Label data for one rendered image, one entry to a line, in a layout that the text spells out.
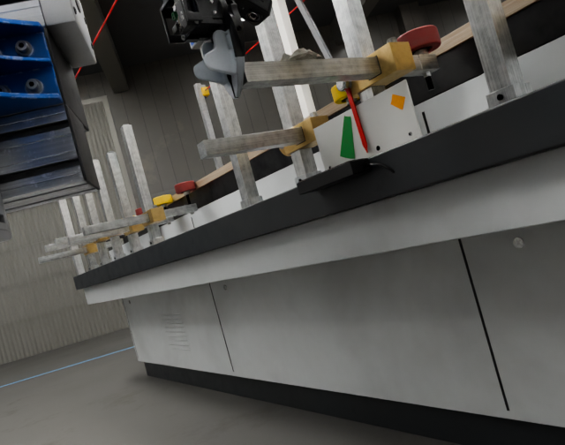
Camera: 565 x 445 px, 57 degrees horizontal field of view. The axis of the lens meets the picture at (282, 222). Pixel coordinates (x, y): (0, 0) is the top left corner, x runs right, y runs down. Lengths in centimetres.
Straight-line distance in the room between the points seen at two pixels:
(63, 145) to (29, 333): 680
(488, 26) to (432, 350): 77
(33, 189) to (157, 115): 677
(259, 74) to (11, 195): 37
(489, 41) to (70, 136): 58
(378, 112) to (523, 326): 52
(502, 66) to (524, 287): 47
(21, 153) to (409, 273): 92
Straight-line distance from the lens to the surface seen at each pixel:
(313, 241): 120
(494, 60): 83
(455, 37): 113
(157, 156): 726
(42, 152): 64
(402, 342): 139
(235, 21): 77
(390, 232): 102
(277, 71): 81
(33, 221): 736
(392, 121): 94
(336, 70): 89
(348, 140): 102
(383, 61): 95
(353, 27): 101
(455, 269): 121
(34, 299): 735
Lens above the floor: 60
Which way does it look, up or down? 1 degrees up
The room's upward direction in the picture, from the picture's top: 16 degrees counter-clockwise
